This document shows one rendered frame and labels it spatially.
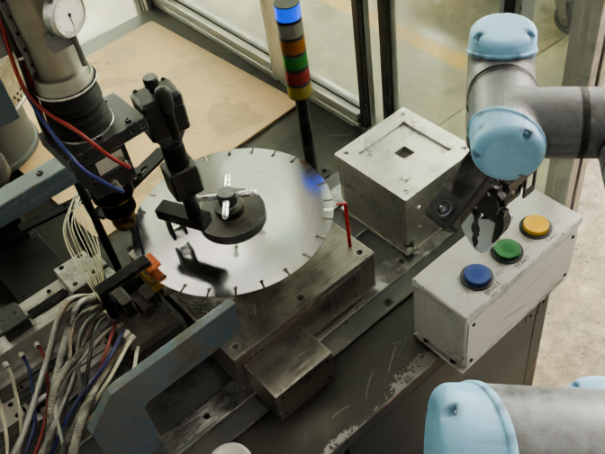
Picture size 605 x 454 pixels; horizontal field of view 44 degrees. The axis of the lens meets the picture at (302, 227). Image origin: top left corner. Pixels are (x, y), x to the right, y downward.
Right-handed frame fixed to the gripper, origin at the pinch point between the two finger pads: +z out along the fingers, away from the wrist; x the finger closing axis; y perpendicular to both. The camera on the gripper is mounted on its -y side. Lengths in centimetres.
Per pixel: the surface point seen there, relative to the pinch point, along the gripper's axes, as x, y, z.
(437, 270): 5.3, -2.4, 7.4
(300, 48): 45.7, 7.4, -10.7
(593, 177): 44, 118, 97
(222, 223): 32.5, -22.2, 1.0
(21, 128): 102, -30, 14
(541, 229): -1.3, 14.2, 6.4
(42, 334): 46, -53, 13
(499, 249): 0.7, 6.5, 6.4
